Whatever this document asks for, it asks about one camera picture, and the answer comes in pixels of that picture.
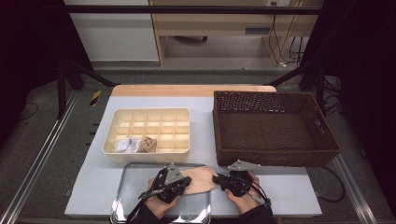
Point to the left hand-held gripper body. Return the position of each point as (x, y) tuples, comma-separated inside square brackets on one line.
[(172, 177)]

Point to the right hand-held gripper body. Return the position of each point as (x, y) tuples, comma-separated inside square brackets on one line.
[(239, 166)]

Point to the beige sock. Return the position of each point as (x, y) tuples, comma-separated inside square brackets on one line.
[(144, 148), (199, 183), (151, 145)]

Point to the shiny metal tray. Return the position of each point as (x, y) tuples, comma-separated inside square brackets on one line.
[(134, 183)]

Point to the white sock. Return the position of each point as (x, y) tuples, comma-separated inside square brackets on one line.
[(135, 144), (123, 145)]

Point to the cream divided organizer box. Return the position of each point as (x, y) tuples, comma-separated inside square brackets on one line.
[(152, 124)]

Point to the brown wicker basket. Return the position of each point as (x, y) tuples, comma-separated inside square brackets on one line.
[(295, 140)]

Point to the person's right hand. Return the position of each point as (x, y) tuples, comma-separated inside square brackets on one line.
[(247, 202)]

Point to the person's left hand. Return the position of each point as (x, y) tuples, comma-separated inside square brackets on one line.
[(160, 207)]

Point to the white plug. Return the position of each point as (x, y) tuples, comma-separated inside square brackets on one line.
[(282, 64)]

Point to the yellow black tape strip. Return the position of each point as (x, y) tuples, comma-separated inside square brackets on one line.
[(95, 97)]

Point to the black metal stand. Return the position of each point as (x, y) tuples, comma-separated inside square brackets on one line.
[(61, 93), (320, 87)]

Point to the light wooden desk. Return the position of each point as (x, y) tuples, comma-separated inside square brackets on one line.
[(218, 23)]

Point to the white cabinet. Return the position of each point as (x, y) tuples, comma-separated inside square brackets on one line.
[(115, 40)]

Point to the black curtain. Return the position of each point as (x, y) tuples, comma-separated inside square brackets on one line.
[(25, 46), (367, 62)]

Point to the black metal crossbar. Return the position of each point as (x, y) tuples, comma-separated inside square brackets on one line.
[(186, 10)]

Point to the aluminium floor rail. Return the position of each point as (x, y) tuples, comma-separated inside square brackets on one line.
[(40, 155), (355, 193)]

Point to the wall socket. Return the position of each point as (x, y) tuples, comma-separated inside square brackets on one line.
[(274, 3)]

